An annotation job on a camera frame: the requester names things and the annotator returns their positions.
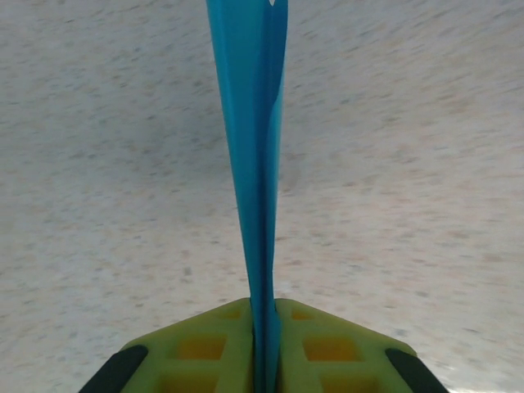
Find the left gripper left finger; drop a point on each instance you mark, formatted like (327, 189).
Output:
(196, 356)

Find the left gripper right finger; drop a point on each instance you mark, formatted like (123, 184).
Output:
(335, 356)

